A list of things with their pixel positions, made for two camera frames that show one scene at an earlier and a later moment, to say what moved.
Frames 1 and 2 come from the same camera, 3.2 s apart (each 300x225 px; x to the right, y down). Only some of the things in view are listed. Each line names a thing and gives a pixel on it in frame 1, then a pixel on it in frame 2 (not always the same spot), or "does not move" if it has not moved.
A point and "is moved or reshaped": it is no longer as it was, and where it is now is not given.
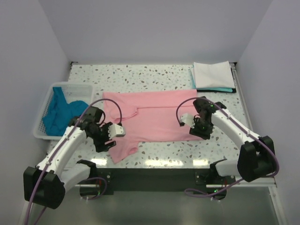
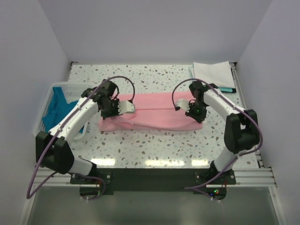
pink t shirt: [161, 116] is moved or reshaped
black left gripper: [101, 146] to [105, 116]
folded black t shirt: [234, 89] does not move
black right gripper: [204, 135] to [199, 118]
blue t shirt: [58, 112] does not move
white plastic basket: [72, 92] does not move
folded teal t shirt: [228, 90] does not move
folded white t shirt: [218, 75] does not move
